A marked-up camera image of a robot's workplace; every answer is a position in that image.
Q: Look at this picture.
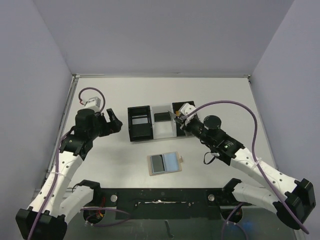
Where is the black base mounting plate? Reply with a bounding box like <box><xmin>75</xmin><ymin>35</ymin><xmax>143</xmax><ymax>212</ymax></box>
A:
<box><xmin>85</xmin><ymin>188</ymin><xmax>239</xmax><ymax>220</ymax></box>

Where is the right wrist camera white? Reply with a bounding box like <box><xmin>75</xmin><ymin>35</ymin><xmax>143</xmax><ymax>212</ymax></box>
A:
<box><xmin>178</xmin><ymin>103</ymin><xmax>196</xmax><ymax>121</ymax></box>

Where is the black card in tray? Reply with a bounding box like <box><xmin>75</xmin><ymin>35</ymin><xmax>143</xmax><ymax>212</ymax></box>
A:
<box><xmin>154</xmin><ymin>112</ymin><xmax>171</xmax><ymax>123</ymax></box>

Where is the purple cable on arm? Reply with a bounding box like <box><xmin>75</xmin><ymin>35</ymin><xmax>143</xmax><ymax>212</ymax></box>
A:
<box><xmin>26</xmin><ymin>86</ymin><xmax>132</xmax><ymax>240</ymax></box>
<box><xmin>184</xmin><ymin>100</ymin><xmax>311</xmax><ymax>235</ymax></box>

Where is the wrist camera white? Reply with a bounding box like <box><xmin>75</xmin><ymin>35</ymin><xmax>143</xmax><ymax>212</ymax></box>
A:
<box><xmin>178</xmin><ymin>103</ymin><xmax>196</xmax><ymax>121</ymax></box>
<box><xmin>84</xmin><ymin>97</ymin><xmax>101</xmax><ymax>112</ymax></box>

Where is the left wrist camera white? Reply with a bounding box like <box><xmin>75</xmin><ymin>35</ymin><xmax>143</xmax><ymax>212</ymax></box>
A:
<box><xmin>84</xmin><ymin>97</ymin><xmax>101</xmax><ymax>112</ymax></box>

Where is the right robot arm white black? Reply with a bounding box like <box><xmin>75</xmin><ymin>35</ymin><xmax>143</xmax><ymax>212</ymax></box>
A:
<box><xmin>173</xmin><ymin>115</ymin><xmax>316</xmax><ymax>232</ymax></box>

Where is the black strap loop on gripper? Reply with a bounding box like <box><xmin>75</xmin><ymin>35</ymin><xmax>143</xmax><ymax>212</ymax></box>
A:
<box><xmin>202</xmin><ymin>151</ymin><xmax>218</xmax><ymax>166</ymax></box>

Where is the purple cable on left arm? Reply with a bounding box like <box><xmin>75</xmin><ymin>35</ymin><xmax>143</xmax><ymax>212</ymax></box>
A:
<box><xmin>26</xmin><ymin>86</ymin><xmax>132</xmax><ymax>240</ymax></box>

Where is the black white card tray organizer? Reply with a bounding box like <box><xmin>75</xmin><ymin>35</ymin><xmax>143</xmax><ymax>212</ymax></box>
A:
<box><xmin>127</xmin><ymin>101</ymin><xmax>186</xmax><ymax>142</ymax></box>

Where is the aluminium frame rail front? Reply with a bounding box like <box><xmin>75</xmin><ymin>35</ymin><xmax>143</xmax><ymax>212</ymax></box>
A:
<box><xmin>28</xmin><ymin>186</ymin><xmax>300</xmax><ymax>211</ymax></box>

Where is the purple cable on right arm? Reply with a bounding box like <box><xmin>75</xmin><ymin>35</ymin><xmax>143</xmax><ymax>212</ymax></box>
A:
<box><xmin>184</xmin><ymin>100</ymin><xmax>311</xmax><ymax>235</ymax></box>

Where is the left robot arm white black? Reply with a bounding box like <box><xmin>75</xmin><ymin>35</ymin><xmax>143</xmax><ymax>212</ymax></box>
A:
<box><xmin>15</xmin><ymin>108</ymin><xmax>123</xmax><ymax>240</ymax></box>

